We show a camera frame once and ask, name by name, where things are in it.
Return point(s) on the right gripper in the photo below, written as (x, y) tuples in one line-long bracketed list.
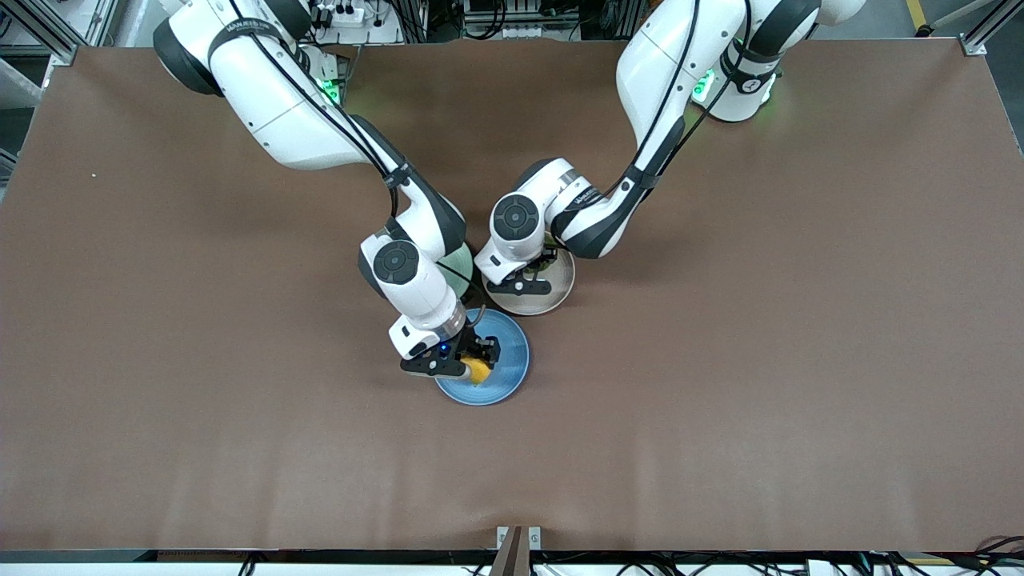
[(477, 346)]

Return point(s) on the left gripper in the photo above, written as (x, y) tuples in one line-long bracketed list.
[(547, 258)]

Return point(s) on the yellow lemon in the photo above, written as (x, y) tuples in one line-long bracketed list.
[(478, 371)]

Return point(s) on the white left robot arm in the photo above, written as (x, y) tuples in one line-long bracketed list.
[(664, 48)]

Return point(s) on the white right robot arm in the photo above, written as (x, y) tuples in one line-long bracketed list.
[(280, 104)]

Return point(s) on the beige round plate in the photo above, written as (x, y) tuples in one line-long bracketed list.
[(560, 288)]

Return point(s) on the blue round plate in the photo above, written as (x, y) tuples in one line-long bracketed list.
[(508, 376)]

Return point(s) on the green round plate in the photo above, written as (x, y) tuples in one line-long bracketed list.
[(462, 268)]

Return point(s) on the white power strip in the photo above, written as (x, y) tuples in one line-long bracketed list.
[(340, 14)]

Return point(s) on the metal table edge bracket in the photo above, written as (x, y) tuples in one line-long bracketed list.
[(518, 552)]

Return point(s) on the aluminium frame profile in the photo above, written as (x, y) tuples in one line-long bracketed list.
[(992, 28), (48, 28)]

